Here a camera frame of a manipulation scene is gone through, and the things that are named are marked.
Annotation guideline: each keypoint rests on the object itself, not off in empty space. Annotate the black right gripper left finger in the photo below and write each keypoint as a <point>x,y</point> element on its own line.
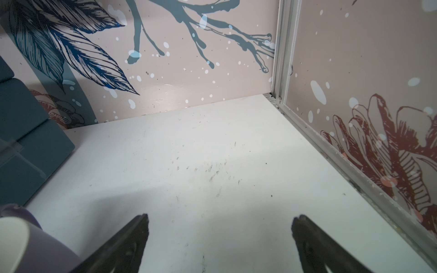
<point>122,253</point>

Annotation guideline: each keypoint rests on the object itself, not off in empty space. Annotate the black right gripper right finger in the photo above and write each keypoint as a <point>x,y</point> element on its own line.
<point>319,253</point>

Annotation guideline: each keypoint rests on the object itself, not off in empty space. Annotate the teal drawer cabinet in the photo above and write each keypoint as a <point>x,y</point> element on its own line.
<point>33,147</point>

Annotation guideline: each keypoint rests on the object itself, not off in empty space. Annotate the purple ceramic mug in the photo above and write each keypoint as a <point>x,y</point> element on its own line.
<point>26,248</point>

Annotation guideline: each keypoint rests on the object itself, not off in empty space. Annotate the aluminium frame corner post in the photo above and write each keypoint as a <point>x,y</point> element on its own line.
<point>286,38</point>

